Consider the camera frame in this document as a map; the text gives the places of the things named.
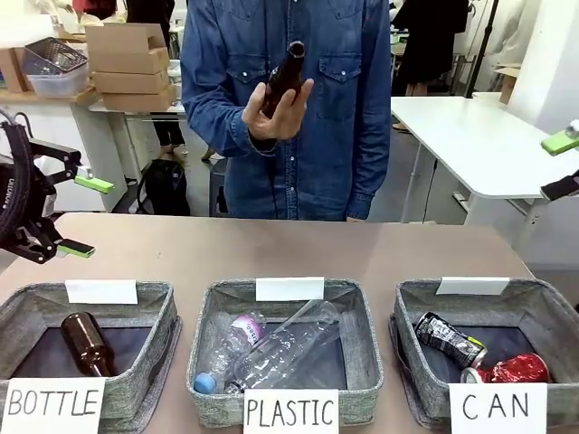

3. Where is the person in black trousers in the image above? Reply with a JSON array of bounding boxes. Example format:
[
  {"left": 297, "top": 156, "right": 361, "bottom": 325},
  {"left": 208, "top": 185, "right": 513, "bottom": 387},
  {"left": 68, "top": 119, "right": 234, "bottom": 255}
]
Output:
[{"left": 125, "top": 0, "right": 187, "bottom": 159}]

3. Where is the large white table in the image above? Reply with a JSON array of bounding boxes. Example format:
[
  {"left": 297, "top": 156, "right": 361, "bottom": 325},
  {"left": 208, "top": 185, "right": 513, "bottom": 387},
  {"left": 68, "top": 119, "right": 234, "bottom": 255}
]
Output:
[{"left": 389, "top": 92, "right": 579, "bottom": 264}]

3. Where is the person in black dress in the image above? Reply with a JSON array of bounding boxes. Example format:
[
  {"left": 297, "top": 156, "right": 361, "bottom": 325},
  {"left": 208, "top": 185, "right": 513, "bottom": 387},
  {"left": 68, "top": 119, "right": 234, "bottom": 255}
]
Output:
[{"left": 391, "top": 0, "right": 470, "bottom": 98}]

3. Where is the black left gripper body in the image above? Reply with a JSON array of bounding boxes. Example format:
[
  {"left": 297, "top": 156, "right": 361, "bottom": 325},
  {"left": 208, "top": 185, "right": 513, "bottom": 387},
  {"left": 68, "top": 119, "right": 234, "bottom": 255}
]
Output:
[{"left": 0, "top": 153, "right": 61, "bottom": 255}]

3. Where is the crushed red can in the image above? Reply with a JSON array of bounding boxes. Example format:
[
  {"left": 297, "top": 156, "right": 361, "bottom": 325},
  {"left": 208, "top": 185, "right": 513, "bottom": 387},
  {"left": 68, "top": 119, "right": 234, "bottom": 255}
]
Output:
[{"left": 460, "top": 353, "right": 552, "bottom": 386}]

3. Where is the person's left forearm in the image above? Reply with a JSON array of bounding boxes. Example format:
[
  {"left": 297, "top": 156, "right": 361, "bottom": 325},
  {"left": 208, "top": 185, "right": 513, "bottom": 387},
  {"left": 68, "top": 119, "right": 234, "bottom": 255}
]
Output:
[{"left": 346, "top": 126, "right": 393, "bottom": 222}]

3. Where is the grey fabric basket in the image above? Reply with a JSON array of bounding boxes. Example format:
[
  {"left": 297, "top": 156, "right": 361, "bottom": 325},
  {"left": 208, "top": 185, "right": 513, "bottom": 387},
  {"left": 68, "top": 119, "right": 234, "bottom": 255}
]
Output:
[
  {"left": 185, "top": 278, "right": 384, "bottom": 429},
  {"left": 388, "top": 278, "right": 579, "bottom": 429},
  {"left": 0, "top": 280, "right": 182, "bottom": 434}
]

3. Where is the wooden board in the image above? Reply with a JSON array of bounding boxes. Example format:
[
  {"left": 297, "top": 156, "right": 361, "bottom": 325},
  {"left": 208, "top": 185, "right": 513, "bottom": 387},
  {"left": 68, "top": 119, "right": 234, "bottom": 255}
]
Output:
[{"left": 0, "top": 85, "right": 103, "bottom": 107}]

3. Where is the small bottle with purple label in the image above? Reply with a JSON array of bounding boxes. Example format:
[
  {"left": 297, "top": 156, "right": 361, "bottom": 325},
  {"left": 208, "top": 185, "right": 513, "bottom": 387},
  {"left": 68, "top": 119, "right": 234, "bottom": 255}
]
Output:
[{"left": 194, "top": 314, "right": 268, "bottom": 393}]

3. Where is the crushed black can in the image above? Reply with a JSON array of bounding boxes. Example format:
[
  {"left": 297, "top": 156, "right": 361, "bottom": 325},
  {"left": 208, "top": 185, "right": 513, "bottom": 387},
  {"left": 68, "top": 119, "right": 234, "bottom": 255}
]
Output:
[{"left": 414, "top": 310, "right": 488, "bottom": 368}]

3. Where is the white CAN paper label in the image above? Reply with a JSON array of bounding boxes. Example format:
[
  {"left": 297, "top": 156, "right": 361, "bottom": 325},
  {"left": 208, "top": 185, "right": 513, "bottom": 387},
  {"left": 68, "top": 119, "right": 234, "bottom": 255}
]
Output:
[{"left": 448, "top": 382, "right": 547, "bottom": 434}]

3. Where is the tilted cardboard box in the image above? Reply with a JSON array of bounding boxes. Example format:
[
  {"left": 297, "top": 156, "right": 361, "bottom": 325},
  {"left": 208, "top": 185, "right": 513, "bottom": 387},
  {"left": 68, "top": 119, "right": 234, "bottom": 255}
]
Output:
[{"left": 492, "top": 64, "right": 524, "bottom": 106}]

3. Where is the clear plastic tub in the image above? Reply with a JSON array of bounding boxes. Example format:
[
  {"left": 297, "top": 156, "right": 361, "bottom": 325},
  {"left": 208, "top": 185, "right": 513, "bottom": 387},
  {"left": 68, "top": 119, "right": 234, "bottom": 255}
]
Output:
[{"left": 26, "top": 66, "right": 90, "bottom": 99}]

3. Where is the flat cardboard box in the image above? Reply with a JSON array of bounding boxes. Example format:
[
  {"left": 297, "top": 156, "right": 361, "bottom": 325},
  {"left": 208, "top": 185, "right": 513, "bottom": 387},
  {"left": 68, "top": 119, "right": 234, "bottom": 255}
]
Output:
[
  {"left": 91, "top": 67, "right": 171, "bottom": 95},
  {"left": 88, "top": 46, "right": 171, "bottom": 76},
  {"left": 101, "top": 84, "right": 178, "bottom": 113}
]

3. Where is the large clear plastic bottle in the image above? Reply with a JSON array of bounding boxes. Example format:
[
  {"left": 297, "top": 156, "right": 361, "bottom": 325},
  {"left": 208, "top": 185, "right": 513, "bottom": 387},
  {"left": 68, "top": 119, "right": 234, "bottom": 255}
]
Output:
[{"left": 223, "top": 298, "right": 343, "bottom": 393}]

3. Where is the person's right hand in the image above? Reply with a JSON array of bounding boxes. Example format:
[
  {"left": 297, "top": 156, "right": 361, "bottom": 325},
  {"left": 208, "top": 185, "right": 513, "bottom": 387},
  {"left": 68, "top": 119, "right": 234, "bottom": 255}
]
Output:
[{"left": 242, "top": 79, "right": 315, "bottom": 143}]

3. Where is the black backpack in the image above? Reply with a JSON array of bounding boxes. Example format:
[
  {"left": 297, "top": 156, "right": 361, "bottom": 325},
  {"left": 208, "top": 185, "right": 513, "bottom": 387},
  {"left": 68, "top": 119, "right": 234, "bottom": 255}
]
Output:
[{"left": 135, "top": 157, "right": 192, "bottom": 217}]

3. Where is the white PLASTIC paper label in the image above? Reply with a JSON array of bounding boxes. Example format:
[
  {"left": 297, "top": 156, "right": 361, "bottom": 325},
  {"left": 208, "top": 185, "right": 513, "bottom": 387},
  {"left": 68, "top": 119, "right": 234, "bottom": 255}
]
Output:
[{"left": 242, "top": 387, "right": 339, "bottom": 434}]

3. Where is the white desk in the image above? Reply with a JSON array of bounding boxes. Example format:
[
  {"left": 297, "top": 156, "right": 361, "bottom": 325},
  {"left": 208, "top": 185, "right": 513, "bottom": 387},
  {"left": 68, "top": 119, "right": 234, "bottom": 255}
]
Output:
[{"left": 0, "top": 97, "right": 187, "bottom": 214}]

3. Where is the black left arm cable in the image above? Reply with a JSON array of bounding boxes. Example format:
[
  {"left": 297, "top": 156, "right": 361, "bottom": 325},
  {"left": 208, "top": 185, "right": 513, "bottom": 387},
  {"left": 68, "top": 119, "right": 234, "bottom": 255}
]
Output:
[{"left": 0, "top": 110, "right": 36, "bottom": 249}]

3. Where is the grey stool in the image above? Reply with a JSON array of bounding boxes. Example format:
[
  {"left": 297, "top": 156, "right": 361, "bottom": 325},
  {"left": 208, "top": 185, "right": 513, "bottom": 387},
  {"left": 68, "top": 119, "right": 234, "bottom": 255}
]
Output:
[{"left": 208, "top": 157, "right": 230, "bottom": 217}]

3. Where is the small cardboard box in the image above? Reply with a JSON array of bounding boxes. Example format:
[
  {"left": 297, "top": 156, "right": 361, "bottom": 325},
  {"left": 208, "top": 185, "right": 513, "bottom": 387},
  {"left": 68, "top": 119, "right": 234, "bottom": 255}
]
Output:
[{"left": 0, "top": 46, "right": 35, "bottom": 94}]

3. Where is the black stand pole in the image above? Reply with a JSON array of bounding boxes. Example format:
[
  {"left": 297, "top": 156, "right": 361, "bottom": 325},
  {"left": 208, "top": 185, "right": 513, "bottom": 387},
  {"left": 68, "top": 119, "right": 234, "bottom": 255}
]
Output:
[{"left": 469, "top": 0, "right": 501, "bottom": 99}]

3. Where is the person in denim shirt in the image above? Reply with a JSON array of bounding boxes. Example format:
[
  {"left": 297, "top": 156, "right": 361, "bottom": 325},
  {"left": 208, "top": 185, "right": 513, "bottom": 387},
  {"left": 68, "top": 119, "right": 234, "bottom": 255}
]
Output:
[{"left": 179, "top": 0, "right": 394, "bottom": 223}]

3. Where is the blank white card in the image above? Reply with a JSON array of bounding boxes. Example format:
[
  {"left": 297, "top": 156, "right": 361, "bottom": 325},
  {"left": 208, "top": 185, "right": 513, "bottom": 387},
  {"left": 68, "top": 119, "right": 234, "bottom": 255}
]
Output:
[
  {"left": 64, "top": 278, "right": 138, "bottom": 305},
  {"left": 436, "top": 276, "right": 511, "bottom": 297},
  {"left": 255, "top": 277, "right": 326, "bottom": 302}
]

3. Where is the brown glass bottle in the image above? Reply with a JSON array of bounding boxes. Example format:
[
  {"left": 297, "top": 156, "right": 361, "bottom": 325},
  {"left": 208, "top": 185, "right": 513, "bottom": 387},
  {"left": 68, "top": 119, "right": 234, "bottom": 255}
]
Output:
[
  {"left": 60, "top": 311, "right": 119, "bottom": 378},
  {"left": 261, "top": 40, "right": 308, "bottom": 120}
]

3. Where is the person's right forearm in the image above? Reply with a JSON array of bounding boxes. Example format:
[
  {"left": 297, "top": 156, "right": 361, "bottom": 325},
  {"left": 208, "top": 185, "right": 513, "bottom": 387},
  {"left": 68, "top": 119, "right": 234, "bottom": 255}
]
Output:
[{"left": 189, "top": 112, "right": 279, "bottom": 160}]

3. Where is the white BOTTLE paper label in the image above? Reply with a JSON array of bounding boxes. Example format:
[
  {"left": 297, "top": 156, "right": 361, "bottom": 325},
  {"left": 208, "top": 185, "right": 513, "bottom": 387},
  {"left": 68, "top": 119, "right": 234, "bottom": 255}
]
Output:
[{"left": 0, "top": 377, "right": 106, "bottom": 434}]

